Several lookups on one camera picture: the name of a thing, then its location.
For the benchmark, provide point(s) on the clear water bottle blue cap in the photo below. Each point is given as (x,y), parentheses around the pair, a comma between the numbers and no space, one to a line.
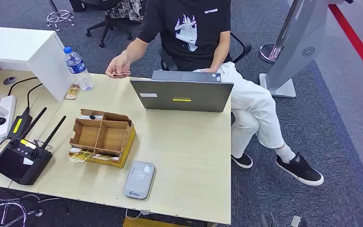
(78,67)

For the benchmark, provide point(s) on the patterned cloth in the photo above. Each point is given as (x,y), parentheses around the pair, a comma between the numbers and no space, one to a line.
(126,9)

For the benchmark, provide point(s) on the ID card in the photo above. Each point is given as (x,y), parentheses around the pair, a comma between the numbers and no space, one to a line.
(122,74)

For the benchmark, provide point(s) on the person's right hand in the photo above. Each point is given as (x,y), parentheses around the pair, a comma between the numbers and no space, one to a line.
(119,65)

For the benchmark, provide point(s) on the grey desk grommet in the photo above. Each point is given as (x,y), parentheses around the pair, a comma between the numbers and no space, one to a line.
(10,80)

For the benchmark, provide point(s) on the white key card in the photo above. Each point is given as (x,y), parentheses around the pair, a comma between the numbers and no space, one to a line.
(104,157)

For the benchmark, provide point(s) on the person's left hand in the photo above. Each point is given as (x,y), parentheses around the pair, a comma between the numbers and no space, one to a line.
(211,70)

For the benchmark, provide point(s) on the black power brick yellow label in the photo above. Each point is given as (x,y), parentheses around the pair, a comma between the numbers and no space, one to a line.
(18,125)

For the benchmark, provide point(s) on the grey card reader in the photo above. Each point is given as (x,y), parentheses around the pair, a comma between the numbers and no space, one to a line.
(139,180)

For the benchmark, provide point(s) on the yellow printed key card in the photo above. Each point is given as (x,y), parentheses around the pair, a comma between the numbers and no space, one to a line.
(79,156)

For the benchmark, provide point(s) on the chrome stanchion post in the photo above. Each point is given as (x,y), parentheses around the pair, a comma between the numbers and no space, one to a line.
(275,48)

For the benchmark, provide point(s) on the grey kiosk stand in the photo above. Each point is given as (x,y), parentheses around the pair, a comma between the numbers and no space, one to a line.
(297,40)

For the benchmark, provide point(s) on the white power strip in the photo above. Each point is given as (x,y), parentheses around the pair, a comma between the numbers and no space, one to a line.
(6,109)

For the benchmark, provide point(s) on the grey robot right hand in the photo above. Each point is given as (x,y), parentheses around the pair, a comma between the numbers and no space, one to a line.
(266,220)

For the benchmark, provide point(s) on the white cabinet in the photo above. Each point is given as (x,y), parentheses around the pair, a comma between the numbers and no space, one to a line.
(15,44)

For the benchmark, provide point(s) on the black remote controller with antennas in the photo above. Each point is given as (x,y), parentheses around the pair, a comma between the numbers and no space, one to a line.
(20,163)

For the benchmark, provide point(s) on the cardboard divider organizer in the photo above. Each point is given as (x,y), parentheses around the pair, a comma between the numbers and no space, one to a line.
(89,134)

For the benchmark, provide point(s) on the black white-soled shoe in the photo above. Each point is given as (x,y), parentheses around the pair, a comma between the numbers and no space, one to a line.
(300,170)
(242,161)

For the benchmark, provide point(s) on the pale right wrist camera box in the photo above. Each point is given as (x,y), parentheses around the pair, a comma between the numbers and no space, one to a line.
(296,221)

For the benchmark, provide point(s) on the person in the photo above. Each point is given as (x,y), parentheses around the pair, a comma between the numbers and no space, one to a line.
(197,18)

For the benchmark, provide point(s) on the grey laptop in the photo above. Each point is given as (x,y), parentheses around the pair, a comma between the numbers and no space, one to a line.
(181,94)

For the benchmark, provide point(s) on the person's left forearm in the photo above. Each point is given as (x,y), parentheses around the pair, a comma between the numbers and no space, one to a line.
(220,53)

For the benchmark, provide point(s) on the person's right forearm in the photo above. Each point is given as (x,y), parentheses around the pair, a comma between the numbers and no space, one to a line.
(134,50)

